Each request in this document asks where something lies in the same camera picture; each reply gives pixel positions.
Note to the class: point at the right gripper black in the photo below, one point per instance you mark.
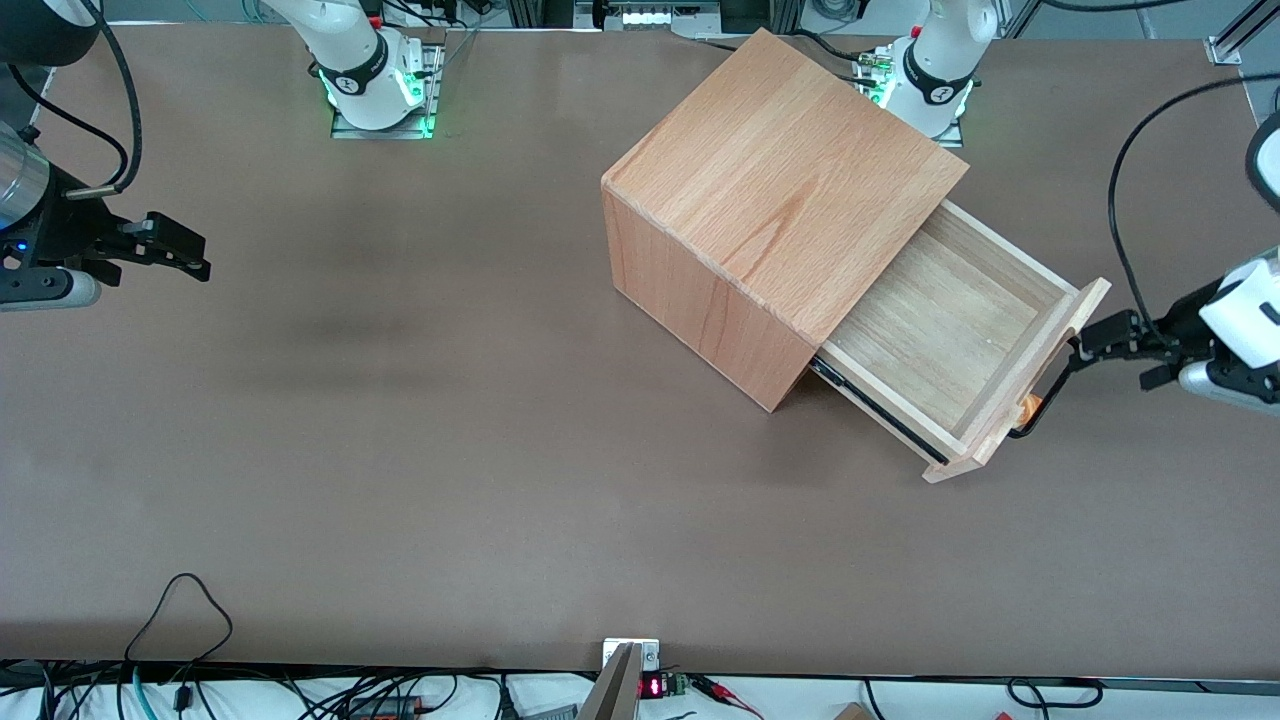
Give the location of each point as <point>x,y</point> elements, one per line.
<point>70,226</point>

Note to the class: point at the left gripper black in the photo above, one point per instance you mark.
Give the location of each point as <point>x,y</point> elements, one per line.
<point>1182,327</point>

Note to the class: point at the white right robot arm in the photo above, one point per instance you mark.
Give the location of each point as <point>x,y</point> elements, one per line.
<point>350,50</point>

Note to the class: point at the light wooden drawer cabinet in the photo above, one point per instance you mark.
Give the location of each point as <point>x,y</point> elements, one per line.
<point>770,190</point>

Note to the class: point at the toy bread roll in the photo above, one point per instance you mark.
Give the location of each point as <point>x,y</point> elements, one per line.
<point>1031,409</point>

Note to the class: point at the small cardboard piece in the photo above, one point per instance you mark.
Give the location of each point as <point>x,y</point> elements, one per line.
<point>852,712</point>

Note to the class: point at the lit electronics unit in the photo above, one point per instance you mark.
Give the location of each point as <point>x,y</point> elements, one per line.
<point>655,15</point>

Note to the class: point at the red black clip leads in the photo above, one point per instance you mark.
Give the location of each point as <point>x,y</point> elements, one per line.
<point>725,692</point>

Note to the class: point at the red digit display module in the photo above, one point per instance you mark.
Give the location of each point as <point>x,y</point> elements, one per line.
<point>655,687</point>

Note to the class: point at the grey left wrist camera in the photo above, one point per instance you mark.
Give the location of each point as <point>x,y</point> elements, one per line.
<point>1225,385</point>

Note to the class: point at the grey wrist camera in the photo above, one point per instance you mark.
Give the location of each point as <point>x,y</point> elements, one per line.
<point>50,290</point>
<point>1225,385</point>

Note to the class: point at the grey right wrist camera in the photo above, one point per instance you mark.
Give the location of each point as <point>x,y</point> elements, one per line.
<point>50,290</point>

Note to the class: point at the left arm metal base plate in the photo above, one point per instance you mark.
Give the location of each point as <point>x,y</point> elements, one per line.
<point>955,135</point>

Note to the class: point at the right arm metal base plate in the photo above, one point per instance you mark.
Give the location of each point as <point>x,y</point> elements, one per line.
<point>435,90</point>

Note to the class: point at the aluminium frame profile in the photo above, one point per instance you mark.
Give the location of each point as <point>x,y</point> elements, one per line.
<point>1235,35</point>

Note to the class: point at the grey camera mount pole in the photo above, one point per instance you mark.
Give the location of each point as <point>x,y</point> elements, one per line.
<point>615,690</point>

